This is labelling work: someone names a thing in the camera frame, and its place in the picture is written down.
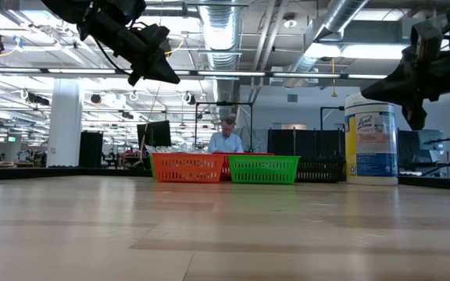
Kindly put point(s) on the orange plastic slotted basket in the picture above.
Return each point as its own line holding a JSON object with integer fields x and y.
{"x": 186, "y": 168}

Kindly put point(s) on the yellow disinfectant wipes canister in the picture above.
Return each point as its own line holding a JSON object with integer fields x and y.
{"x": 371, "y": 140}

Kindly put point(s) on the silver ceiling duct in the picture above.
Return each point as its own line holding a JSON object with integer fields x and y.
{"x": 338, "y": 17}

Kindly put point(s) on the person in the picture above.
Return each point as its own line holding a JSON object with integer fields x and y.
{"x": 225, "y": 140}

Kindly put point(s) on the black tall cabinet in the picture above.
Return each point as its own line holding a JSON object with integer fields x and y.
{"x": 91, "y": 150}

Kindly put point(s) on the silver ribbed vertical duct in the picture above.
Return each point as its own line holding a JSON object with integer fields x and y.
{"x": 221, "y": 35}

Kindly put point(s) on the white round pillar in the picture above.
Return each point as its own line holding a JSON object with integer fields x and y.
{"x": 65, "y": 129}

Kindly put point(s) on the green plastic slotted basket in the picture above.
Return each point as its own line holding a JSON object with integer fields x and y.
{"x": 151, "y": 166}
{"x": 264, "y": 169}

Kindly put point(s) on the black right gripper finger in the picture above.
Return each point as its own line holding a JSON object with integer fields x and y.
{"x": 389, "y": 87}
{"x": 415, "y": 115}

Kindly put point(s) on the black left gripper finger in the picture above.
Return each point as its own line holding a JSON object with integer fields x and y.
{"x": 162, "y": 70}

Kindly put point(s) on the dark office partition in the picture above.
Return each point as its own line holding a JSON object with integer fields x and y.
{"x": 307, "y": 142}

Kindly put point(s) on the black aluminium rig frame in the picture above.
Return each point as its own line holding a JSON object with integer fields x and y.
{"x": 72, "y": 171}

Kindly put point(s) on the black background monitor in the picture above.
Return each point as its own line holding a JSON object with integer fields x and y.
{"x": 154, "y": 134}

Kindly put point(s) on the black plastic slotted basket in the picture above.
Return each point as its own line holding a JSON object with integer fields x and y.
{"x": 318, "y": 171}

